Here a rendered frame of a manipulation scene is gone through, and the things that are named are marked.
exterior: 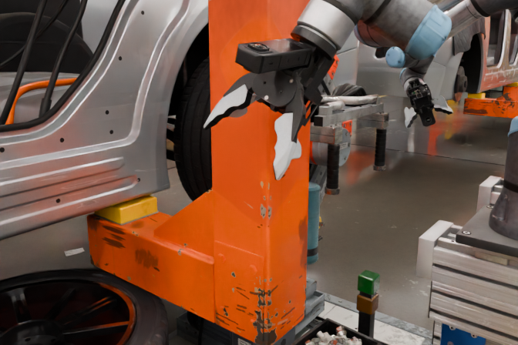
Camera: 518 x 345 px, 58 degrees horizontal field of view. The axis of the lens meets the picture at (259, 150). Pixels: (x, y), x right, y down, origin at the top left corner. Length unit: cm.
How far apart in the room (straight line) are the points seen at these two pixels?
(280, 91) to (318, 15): 12
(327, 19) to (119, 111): 80
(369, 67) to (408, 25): 330
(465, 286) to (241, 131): 56
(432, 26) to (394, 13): 6
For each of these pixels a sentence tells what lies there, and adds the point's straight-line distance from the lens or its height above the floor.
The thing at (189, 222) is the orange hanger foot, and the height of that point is 75.
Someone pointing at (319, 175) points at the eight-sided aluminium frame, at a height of 68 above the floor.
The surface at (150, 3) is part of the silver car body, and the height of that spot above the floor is 129.
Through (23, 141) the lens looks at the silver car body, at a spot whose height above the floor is 96.
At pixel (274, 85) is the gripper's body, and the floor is 112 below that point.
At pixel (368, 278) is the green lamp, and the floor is 66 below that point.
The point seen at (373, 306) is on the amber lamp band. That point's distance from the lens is 115.
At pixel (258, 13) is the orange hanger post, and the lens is 92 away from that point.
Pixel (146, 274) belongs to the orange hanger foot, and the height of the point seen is 57.
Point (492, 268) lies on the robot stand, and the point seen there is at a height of 75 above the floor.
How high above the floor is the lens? 117
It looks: 12 degrees down
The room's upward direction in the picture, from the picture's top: straight up
